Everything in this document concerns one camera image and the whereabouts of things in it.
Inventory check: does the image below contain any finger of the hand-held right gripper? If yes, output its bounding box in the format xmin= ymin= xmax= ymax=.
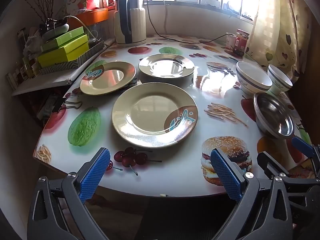
xmin=257 ymin=151 xmax=318 ymax=180
xmin=291 ymin=135 xmax=320 ymax=178

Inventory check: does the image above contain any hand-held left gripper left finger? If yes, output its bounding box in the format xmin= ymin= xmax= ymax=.
xmin=27 ymin=147 xmax=112 ymax=240

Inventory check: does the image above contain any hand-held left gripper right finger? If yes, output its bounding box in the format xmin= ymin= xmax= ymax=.
xmin=211 ymin=148 xmax=295 ymax=240

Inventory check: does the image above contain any stainless steel bowl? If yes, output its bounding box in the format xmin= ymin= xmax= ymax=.
xmin=253 ymin=92 xmax=295 ymax=140

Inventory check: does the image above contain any small white blue-banded bowl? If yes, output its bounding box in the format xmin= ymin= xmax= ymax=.
xmin=267 ymin=64 xmax=293 ymax=96

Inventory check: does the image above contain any beige plate with blue emblem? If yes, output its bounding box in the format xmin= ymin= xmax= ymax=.
xmin=111 ymin=82 xmax=199 ymax=148
xmin=79 ymin=61 xmax=137 ymax=96

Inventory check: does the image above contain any large white blue-banded bowl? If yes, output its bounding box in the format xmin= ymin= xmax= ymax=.
xmin=235 ymin=61 xmax=272 ymax=96

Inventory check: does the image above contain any beige plate with brown rim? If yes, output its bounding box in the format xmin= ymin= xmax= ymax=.
xmin=138 ymin=53 xmax=195 ymax=78

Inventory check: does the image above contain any food printed tablecloth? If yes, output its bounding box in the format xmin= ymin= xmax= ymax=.
xmin=34 ymin=34 xmax=313 ymax=198

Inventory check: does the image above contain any black binder clip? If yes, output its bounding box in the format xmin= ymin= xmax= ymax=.
xmin=52 ymin=96 xmax=83 ymax=113

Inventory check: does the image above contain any zigzag patterned storage box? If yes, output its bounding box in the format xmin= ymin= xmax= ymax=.
xmin=39 ymin=40 xmax=105 ymax=75

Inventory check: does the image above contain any heart printed curtain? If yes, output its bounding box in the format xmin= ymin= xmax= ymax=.
xmin=246 ymin=0 xmax=310 ymax=80

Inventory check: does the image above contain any red-lidded glass jar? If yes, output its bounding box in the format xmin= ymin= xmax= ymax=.
xmin=234 ymin=29 xmax=250 ymax=55

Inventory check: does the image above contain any bright yellow-green box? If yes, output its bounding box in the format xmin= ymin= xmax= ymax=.
xmin=37 ymin=41 xmax=90 ymax=68

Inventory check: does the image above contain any white plastic container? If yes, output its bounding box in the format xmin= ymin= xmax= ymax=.
xmin=226 ymin=34 xmax=237 ymax=48

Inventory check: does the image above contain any row of small bottles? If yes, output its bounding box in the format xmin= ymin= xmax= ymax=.
xmin=6 ymin=29 xmax=43 ymax=85

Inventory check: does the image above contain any olive green box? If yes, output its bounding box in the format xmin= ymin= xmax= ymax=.
xmin=55 ymin=26 xmax=84 ymax=44

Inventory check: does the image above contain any white round device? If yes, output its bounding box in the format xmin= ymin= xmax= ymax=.
xmin=42 ymin=23 xmax=70 ymax=40

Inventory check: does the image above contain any cream electric kettle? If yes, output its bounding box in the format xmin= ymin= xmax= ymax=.
xmin=114 ymin=0 xmax=148 ymax=47

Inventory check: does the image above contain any orange box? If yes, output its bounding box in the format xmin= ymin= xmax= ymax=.
xmin=75 ymin=7 xmax=109 ymax=25

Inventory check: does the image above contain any dry twig bouquet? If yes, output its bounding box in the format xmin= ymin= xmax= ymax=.
xmin=21 ymin=0 xmax=63 ymax=30

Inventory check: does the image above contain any black power cable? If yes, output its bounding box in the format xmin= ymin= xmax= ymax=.
xmin=146 ymin=0 xmax=237 ymax=43

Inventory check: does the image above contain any white cable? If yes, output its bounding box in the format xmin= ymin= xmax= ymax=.
xmin=65 ymin=15 xmax=98 ymax=40

